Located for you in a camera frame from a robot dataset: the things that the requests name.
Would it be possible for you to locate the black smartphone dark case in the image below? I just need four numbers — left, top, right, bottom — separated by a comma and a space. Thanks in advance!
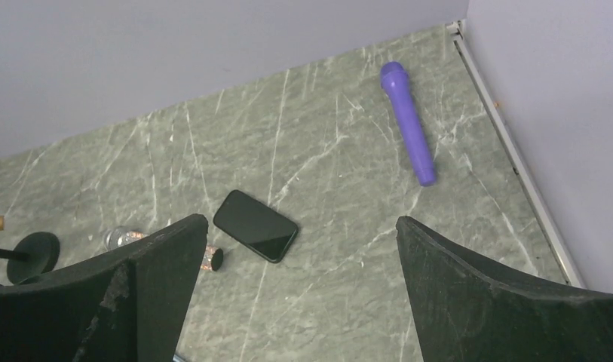
213, 190, 299, 263

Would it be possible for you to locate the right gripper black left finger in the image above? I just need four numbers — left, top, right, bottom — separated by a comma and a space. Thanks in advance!
0, 213, 208, 361

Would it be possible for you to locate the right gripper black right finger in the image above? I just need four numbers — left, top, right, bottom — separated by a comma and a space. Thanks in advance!
396, 216, 613, 361

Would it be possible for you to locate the aluminium table edge rail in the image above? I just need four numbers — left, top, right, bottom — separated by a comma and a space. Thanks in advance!
446, 20, 586, 288

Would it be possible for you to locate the purple toy microphone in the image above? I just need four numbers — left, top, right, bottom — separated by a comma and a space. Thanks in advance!
380, 61, 437, 187

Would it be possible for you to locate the glitter toy microphone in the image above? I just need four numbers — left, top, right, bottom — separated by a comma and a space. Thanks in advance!
103, 226, 225, 272

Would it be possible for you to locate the black microphone stand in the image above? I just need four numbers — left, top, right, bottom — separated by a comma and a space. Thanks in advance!
0, 232, 60, 284

